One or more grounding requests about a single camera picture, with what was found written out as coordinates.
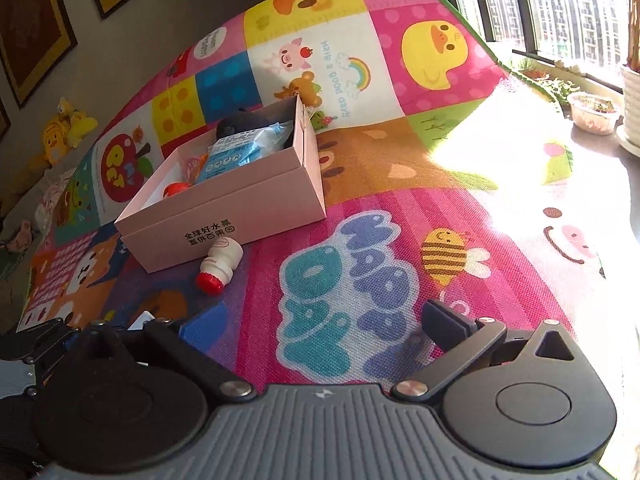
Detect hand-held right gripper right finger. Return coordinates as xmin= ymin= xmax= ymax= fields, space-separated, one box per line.
xmin=392 ymin=297 xmax=576 ymax=403

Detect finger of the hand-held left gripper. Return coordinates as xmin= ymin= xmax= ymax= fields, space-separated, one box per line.
xmin=12 ymin=317 xmax=83 ymax=363

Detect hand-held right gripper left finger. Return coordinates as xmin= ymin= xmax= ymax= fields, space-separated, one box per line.
xmin=75 ymin=302 xmax=253 ymax=403

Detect small white red-capped bottle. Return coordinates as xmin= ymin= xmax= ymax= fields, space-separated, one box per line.
xmin=195 ymin=237 xmax=244 ymax=295

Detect pink cardboard box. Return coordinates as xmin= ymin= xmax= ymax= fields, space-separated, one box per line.
xmin=114 ymin=95 xmax=328 ymax=273

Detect red hooded doll figure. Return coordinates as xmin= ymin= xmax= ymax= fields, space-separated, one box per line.
xmin=162 ymin=181 xmax=193 ymax=201

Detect blue tissue pack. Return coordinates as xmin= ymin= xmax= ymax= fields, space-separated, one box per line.
xmin=192 ymin=122 xmax=296 ymax=186

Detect black plush toy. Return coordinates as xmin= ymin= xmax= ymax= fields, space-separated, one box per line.
xmin=215 ymin=107 xmax=281 ymax=141

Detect pink crumpled garment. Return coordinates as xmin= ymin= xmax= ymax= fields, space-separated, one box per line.
xmin=5 ymin=220 xmax=33 ymax=253

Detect colourful cartoon play mat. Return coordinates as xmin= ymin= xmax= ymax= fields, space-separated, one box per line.
xmin=20 ymin=0 xmax=640 ymax=480

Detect floral white cloth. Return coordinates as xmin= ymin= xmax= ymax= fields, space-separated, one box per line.
xmin=34 ymin=170 xmax=76 ymax=226

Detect yellow duck plush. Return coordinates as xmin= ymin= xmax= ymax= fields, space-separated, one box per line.
xmin=30 ymin=120 xmax=71 ymax=168

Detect yellow dog plush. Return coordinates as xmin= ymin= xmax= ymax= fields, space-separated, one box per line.
xmin=56 ymin=97 xmax=99 ymax=148

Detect plastic food container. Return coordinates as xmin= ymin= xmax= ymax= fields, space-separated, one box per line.
xmin=567 ymin=91 xmax=621 ymax=136

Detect small green succulent plants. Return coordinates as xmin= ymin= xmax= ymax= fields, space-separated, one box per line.
xmin=512 ymin=55 xmax=581 ymax=106

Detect white plant pot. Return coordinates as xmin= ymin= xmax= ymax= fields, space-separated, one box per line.
xmin=617 ymin=62 xmax=640 ymax=153

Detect black window frame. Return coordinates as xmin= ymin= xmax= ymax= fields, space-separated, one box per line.
xmin=440 ymin=0 xmax=640 ymax=91

